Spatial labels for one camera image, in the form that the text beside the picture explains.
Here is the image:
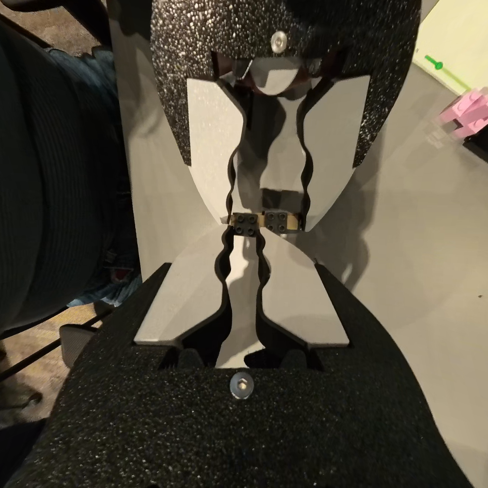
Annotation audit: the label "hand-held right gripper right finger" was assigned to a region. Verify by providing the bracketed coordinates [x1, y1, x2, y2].
[256, 232, 351, 350]

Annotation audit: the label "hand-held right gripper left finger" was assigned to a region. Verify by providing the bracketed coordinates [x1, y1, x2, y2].
[133, 225, 234, 348]

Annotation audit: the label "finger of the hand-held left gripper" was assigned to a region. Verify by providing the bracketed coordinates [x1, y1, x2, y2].
[297, 73, 372, 232]
[186, 75, 249, 230]

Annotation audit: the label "dark brick tan plate assembly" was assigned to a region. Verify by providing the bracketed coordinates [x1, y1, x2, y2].
[228, 210, 305, 234]

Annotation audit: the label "grey desk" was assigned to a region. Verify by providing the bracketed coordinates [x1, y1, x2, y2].
[108, 0, 488, 488]

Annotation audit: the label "person's blue jeans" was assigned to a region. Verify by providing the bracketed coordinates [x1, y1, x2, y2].
[48, 48, 140, 307]

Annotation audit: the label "pink brick pig figure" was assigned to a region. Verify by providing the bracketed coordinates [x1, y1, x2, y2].
[439, 87, 488, 139]

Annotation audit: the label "long black brick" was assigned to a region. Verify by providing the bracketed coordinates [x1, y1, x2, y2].
[462, 133, 488, 165]

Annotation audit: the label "pale green instruction booklet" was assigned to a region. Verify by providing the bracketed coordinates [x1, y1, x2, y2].
[413, 0, 488, 97]

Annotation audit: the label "person's dark ribbed sweater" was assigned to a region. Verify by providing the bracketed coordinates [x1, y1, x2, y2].
[0, 17, 132, 334]

